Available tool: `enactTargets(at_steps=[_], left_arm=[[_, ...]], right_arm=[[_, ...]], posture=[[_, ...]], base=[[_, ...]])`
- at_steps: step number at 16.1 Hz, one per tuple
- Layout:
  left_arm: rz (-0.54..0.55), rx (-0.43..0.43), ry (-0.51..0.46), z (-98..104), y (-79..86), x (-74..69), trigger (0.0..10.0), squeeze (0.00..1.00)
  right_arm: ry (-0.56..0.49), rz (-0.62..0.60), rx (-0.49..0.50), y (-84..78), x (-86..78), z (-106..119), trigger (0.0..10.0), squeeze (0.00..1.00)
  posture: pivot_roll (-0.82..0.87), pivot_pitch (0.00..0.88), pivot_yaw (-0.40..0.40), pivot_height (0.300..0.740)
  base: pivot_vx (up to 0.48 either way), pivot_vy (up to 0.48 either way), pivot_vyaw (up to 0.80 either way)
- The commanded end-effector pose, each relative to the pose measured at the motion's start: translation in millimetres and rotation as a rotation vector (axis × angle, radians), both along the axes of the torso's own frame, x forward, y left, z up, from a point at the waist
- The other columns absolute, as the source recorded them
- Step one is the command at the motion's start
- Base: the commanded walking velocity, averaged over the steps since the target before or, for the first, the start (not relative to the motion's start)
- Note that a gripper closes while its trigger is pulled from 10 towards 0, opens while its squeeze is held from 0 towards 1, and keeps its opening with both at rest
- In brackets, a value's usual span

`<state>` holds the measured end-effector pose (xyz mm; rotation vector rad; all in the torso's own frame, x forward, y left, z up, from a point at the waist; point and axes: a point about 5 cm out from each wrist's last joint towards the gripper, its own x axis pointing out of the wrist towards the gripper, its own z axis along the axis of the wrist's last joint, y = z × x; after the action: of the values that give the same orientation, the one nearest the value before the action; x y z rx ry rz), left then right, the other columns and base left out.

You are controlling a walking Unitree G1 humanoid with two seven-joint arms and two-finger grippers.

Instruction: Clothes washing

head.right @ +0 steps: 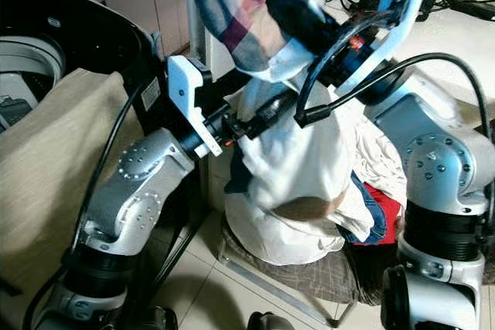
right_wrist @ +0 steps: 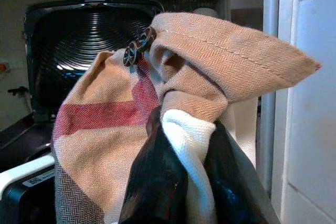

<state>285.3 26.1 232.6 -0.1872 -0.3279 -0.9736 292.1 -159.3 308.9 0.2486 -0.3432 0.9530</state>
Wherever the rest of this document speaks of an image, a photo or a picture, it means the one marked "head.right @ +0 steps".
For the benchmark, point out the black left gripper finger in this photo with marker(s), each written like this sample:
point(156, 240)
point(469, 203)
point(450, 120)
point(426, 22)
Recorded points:
point(254, 130)
point(272, 107)

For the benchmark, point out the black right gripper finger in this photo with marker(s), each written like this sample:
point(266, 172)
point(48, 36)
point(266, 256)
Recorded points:
point(298, 21)

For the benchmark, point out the white garment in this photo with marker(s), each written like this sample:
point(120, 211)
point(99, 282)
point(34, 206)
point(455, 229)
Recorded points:
point(302, 168)

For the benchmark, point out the plaid grey red garment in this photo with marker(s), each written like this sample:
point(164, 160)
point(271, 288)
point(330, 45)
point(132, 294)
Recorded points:
point(228, 13)

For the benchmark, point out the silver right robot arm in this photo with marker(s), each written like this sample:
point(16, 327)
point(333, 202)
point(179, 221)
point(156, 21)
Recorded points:
point(441, 160)

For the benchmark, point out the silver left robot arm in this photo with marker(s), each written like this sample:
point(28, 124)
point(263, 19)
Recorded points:
point(131, 191)

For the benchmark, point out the black top-loading washing machine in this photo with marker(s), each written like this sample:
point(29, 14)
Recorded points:
point(93, 28)

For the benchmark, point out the navy garment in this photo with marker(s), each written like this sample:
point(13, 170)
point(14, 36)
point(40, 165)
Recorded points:
point(240, 179)

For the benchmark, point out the brown garment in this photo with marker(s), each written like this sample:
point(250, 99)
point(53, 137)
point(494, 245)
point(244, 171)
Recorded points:
point(309, 209)

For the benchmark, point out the white cabinet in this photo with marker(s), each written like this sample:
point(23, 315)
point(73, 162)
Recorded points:
point(196, 5)

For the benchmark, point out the black power adapter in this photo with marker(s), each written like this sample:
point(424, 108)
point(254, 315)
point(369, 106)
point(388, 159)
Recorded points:
point(472, 8)

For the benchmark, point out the blue and red garment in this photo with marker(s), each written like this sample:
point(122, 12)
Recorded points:
point(379, 210)

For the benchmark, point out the beige ribbed cloth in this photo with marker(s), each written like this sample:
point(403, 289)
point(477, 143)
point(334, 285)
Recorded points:
point(54, 191)

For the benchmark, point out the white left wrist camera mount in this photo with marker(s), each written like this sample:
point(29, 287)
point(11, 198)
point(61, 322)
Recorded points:
point(186, 83)

